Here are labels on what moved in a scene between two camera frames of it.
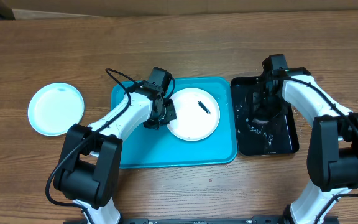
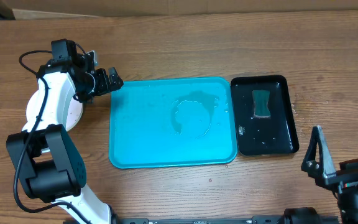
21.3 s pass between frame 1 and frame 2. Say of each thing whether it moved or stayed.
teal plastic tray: stayed
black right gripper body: moved
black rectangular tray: stayed
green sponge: moved
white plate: moved
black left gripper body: moved
